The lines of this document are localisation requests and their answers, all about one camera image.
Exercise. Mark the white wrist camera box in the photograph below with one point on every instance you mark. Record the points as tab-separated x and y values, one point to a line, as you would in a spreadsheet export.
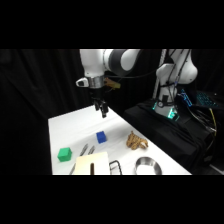
82	82

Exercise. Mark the green cube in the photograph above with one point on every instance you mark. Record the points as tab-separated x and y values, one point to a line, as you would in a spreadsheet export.
64	154

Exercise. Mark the silver metal bar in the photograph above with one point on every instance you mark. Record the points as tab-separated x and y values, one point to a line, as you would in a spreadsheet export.
83	149
72	169

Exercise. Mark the black curtain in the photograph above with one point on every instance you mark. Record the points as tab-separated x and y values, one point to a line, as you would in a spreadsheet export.
36	100

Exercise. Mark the blue cube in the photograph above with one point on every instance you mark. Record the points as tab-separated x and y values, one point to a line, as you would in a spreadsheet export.
101	136

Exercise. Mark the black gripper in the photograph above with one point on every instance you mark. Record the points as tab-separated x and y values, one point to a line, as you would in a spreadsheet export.
97	93

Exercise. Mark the black robot stand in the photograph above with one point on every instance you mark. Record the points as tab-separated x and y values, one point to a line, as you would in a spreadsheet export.
180	136

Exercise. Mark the silver metal bowl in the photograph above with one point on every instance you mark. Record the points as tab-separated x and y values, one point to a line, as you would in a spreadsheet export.
148	165

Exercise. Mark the backlit keyboard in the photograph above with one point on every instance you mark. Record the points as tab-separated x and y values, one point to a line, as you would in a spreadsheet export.
206	99

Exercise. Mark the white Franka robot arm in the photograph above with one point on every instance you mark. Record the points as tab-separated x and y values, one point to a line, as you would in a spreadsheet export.
94	63

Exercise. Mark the grey wooden board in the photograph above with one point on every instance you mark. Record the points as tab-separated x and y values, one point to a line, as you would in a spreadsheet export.
91	163

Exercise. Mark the blue lit device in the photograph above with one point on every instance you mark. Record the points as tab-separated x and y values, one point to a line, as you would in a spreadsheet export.
184	97

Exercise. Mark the green status light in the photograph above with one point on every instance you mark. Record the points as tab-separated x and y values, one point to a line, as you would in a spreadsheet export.
173	114

